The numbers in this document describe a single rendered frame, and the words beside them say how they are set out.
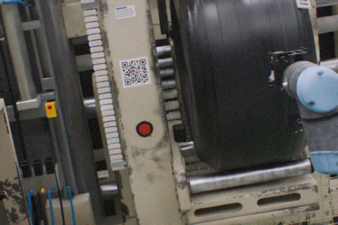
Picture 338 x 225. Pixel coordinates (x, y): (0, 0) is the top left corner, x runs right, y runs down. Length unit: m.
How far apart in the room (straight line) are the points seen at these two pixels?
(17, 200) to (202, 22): 0.60
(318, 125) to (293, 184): 0.65
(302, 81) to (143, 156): 0.76
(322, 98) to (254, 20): 0.47
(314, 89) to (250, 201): 0.70
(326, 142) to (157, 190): 0.77
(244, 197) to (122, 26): 0.55
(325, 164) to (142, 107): 0.70
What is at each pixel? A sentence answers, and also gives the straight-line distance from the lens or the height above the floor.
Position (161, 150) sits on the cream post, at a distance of 1.78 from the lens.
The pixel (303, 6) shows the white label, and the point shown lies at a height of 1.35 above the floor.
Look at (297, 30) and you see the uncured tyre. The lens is 1.56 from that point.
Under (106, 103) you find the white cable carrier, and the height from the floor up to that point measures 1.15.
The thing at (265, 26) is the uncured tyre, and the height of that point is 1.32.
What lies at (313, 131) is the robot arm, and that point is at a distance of 1.16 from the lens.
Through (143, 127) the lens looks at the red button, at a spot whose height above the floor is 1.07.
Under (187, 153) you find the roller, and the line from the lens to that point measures 2.01.
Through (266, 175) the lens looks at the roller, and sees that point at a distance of 1.77.
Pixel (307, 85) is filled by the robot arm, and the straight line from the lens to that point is 1.11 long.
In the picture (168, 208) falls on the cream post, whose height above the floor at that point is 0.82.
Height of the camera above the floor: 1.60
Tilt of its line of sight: 17 degrees down
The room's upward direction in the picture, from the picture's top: 9 degrees counter-clockwise
